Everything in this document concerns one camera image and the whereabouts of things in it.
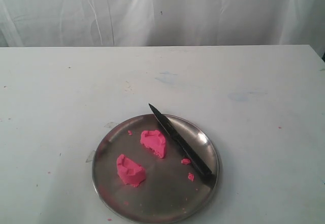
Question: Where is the pink clay lump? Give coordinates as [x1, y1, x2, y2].
[140, 130, 167, 158]
[116, 154, 146, 187]

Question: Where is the round steel plate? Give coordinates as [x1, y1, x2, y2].
[92, 114, 220, 223]

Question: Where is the white backdrop curtain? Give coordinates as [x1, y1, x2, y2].
[1, 0, 324, 52]

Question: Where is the pink sand crumb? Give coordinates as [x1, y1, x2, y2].
[188, 173, 194, 182]
[181, 158, 191, 165]

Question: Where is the black kitchen knife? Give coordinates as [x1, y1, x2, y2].
[148, 103, 218, 185]

